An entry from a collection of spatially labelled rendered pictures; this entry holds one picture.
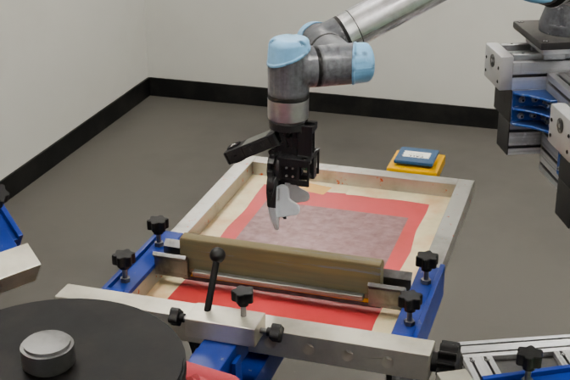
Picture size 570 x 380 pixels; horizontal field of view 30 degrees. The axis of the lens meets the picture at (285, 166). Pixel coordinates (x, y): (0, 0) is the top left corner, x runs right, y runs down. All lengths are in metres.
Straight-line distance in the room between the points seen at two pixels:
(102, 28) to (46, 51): 0.58
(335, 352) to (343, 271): 0.26
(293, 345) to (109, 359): 0.63
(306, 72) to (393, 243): 0.57
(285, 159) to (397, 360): 0.42
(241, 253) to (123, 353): 0.84
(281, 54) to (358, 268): 0.44
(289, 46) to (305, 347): 0.52
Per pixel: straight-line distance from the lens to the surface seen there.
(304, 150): 1.94
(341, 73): 1.91
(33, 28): 5.11
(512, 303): 4.08
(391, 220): 2.42
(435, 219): 2.44
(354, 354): 1.80
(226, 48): 6.04
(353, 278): 2.02
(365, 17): 2.04
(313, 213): 2.45
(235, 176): 2.56
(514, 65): 2.78
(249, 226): 2.38
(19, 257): 1.87
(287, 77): 1.88
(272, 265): 2.06
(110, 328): 1.31
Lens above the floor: 1.99
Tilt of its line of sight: 22 degrees down
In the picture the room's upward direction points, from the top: straight up
